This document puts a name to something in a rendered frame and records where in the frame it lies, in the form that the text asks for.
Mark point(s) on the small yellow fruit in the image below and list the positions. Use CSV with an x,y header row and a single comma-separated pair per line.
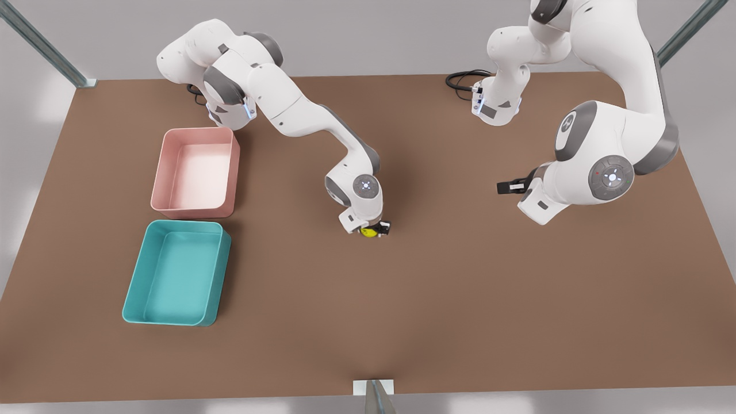
x,y
367,232

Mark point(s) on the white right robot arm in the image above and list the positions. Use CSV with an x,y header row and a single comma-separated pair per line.
x,y
299,112

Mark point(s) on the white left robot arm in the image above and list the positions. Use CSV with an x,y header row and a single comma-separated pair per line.
x,y
624,132

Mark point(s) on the pink rectangular tray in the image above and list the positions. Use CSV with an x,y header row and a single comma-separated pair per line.
x,y
196,173

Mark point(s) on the teal rectangular tray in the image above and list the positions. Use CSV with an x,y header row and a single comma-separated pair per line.
x,y
177,272

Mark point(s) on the silver frame post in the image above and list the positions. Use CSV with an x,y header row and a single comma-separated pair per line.
x,y
376,397
45,45
690,29

